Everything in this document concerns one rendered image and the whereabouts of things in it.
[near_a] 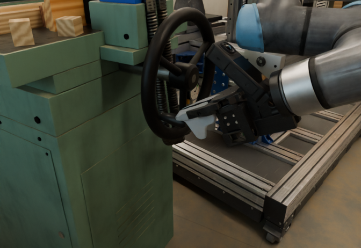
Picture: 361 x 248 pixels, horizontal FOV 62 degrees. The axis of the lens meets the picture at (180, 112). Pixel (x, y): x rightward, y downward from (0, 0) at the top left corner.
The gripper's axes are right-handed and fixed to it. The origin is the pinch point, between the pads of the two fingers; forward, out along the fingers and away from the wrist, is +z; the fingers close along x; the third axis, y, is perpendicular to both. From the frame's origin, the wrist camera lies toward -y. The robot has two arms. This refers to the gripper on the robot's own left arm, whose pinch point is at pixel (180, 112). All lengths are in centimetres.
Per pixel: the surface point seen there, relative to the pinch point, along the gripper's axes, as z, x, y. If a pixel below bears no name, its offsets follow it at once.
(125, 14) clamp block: 7.1, 6.1, -21.9
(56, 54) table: 15.9, -6.9, -19.7
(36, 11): 26.4, 1.2, -32.5
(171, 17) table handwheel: -3.1, 5.7, -16.5
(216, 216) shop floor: 50, 53, 62
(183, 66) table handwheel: 2.0, 10.2, -7.3
